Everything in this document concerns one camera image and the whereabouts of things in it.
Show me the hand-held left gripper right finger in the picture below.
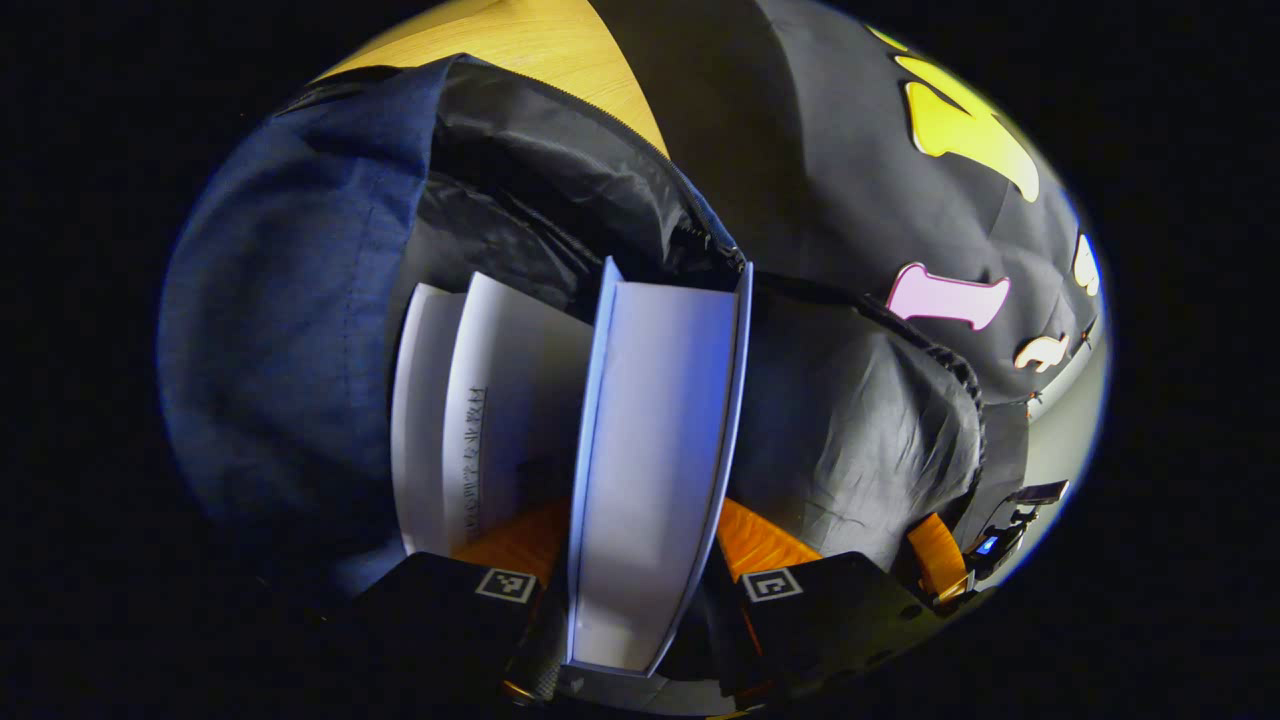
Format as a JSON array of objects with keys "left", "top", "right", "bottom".
[{"left": 690, "top": 497, "right": 946, "bottom": 701}]

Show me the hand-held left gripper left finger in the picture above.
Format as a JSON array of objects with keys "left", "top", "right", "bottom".
[{"left": 355, "top": 500, "right": 576, "bottom": 698}]

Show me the white cover book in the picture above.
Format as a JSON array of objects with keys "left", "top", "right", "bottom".
[{"left": 390, "top": 272, "right": 596, "bottom": 558}]

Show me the grey-blue cover book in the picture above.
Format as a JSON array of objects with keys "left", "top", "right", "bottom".
[{"left": 565, "top": 257, "right": 754, "bottom": 679}]

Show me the navy blue schoolbag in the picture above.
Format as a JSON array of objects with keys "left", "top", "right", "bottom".
[{"left": 158, "top": 55, "right": 1031, "bottom": 601}]

